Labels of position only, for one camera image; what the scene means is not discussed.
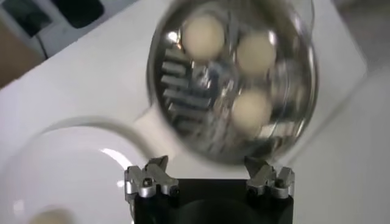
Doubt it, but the stainless steel steamer basket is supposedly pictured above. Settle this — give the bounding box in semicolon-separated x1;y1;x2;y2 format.
146;0;319;165

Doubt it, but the white and black robot base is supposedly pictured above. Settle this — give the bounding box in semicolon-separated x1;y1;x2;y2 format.
0;0;138;60

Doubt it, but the cream steamed baozi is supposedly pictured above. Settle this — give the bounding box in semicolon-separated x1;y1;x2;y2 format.
236;32;277;75
231;88;272;135
29;206;76;224
182;13;226;61

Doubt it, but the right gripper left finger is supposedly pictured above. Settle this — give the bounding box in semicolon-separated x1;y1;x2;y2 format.
124;155;180;203

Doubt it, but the white round plate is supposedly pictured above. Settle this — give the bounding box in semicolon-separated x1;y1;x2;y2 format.
0;116;162;224

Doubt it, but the glass lid with cream handle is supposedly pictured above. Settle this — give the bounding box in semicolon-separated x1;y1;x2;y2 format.
286;0;316;37

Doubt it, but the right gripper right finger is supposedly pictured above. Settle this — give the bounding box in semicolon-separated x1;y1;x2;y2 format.
243;155;296;200

